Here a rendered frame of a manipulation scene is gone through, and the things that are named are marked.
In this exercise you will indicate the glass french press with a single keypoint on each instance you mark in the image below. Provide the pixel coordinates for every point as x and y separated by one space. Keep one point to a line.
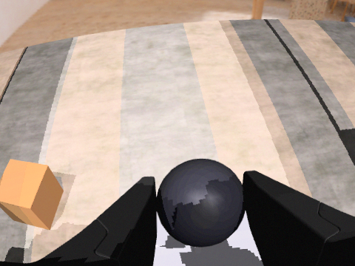
201 218

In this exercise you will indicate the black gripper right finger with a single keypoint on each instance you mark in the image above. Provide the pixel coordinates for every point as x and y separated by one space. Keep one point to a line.
292 229

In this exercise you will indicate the orange cube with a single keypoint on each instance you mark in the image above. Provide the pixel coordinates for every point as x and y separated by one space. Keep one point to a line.
30 193

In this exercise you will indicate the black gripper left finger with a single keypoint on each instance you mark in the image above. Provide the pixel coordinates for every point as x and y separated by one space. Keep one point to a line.
123 235

